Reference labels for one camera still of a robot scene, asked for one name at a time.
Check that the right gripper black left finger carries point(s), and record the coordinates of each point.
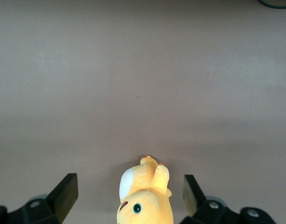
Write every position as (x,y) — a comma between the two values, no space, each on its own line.
(56,200)

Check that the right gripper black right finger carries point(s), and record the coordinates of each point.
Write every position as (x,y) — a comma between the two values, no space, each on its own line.
(196,207)

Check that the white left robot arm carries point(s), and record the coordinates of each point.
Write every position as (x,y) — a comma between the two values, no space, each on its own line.
(276,2)

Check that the yellow plush toy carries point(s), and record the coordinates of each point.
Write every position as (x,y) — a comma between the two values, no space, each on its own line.
(145,186)

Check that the brown table cover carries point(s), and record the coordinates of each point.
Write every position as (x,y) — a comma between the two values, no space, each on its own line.
(133,70)

